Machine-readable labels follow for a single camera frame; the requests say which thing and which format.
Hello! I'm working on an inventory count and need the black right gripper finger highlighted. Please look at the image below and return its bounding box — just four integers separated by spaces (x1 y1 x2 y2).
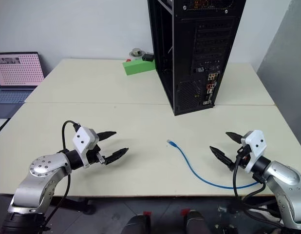
209 145 236 172
225 132 244 144

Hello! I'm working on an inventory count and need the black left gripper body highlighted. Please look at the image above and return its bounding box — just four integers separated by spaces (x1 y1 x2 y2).
87 143 107 166

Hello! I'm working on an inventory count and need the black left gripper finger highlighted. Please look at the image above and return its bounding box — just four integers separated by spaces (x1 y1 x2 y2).
96 131 117 142
104 147 130 166

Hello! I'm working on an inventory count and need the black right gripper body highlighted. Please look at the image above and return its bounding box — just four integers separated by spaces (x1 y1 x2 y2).
234 144 251 170

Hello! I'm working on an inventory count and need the black table leg base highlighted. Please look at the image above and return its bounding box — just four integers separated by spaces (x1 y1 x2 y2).
50 196 96 215

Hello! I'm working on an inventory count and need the dark rounded shape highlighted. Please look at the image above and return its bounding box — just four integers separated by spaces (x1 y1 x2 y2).
181 209 210 234
121 211 151 234

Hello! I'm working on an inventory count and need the green rectangular box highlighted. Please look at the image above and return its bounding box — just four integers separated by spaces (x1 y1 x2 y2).
122 59 157 77

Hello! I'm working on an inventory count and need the grey partition panel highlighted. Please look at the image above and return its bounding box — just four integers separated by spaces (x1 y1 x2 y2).
256 0 301 156

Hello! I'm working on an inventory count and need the black computer tower case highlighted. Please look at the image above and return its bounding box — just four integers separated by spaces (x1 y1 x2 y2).
147 0 247 117

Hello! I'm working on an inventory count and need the grey round tape roll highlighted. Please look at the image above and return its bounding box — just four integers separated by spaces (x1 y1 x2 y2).
129 48 146 60

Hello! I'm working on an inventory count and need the open grey laptop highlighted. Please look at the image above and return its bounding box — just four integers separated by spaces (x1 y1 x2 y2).
0 51 45 118

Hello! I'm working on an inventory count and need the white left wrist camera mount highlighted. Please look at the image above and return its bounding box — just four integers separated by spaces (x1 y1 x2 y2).
72 126 100 169

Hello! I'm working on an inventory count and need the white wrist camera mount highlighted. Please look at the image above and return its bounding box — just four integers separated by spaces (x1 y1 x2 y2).
72 126 100 169
241 130 266 174

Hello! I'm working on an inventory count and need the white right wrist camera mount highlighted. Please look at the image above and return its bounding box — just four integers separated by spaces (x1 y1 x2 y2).
241 130 266 174

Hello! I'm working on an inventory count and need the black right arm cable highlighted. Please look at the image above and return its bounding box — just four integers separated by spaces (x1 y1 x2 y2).
232 146 291 230

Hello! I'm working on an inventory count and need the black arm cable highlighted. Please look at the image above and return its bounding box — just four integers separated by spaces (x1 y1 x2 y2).
232 146 291 230
42 120 81 231

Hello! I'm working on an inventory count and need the blue ethernet cable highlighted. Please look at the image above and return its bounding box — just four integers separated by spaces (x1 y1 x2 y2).
166 139 261 190

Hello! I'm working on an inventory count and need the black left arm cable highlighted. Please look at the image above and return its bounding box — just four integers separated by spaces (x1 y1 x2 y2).
42 120 81 231

